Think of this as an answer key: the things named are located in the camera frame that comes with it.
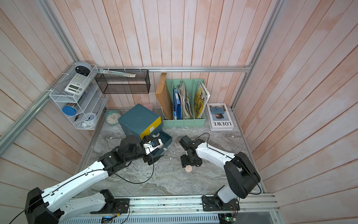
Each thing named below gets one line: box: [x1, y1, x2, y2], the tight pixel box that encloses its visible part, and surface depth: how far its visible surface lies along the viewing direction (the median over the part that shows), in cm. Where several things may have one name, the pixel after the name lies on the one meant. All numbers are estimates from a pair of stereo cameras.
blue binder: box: [172, 88, 182, 120], surface depth 100 cm
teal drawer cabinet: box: [117, 103, 163, 140], surface depth 86 cm
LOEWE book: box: [206, 102, 235, 132], surface depth 110 cm
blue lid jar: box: [61, 105, 77, 116], surface depth 79 cm
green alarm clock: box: [105, 109, 122, 126], surface depth 106 cm
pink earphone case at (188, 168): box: [184, 164, 193, 173], surface depth 87 cm
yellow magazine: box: [194, 80, 211, 119], surface depth 103 cm
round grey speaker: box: [75, 61, 92, 77], surface depth 83 cm
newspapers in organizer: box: [174, 80, 195, 119], surface depth 103 cm
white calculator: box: [64, 72, 91, 96], surface depth 79 cm
